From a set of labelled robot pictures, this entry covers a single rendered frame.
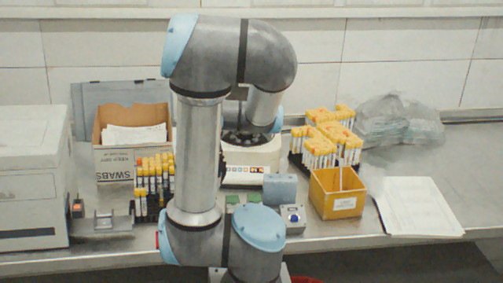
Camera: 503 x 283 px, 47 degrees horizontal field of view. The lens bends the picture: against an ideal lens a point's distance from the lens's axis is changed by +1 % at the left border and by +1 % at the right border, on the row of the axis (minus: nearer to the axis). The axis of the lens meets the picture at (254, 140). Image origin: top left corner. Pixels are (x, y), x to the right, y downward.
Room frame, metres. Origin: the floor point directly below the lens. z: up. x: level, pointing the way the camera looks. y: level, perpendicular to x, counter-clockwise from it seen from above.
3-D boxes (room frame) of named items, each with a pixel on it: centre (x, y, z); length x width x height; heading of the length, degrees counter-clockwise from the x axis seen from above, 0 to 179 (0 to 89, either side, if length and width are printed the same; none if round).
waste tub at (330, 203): (1.45, -0.26, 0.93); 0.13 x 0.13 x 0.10; 16
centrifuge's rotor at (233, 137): (1.68, 0.03, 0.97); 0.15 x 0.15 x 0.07
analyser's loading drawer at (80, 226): (1.25, 0.42, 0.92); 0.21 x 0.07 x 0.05; 102
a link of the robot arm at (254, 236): (0.97, -0.01, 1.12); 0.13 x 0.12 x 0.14; 92
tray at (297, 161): (1.68, -0.20, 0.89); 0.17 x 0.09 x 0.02; 29
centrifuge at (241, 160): (1.66, 0.03, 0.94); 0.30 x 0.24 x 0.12; 3
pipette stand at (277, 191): (1.44, -0.09, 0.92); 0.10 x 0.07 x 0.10; 94
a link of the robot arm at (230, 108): (1.25, 0.10, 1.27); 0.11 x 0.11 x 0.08; 2
